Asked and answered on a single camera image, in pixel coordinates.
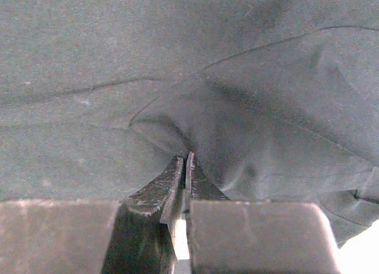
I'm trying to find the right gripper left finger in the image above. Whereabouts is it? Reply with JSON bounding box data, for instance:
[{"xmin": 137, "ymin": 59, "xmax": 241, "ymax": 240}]
[{"xmin": 125, "ymin": 156, "xmax": 184, "ymax": 224}]

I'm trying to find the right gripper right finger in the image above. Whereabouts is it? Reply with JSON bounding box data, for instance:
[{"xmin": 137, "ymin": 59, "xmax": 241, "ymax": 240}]
[{"xmin": 184, "ymin": 152, "xmax": 229, "ymax": 212}]

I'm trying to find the black t-shirt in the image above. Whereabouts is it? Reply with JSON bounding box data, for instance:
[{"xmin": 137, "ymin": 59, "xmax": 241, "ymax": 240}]
[{"xmin": 1, "ymin": 0, "xmax": 378, "ymax": 245}]

